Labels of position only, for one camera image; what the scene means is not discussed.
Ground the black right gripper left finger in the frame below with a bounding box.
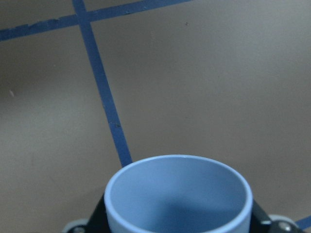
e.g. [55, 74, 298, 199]
[62, 193, 109, 233]

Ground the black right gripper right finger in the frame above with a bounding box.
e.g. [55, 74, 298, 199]
[249, 200, 304, 233]

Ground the light blue plastic cup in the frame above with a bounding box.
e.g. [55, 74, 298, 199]
[104, 155, 253, 233]

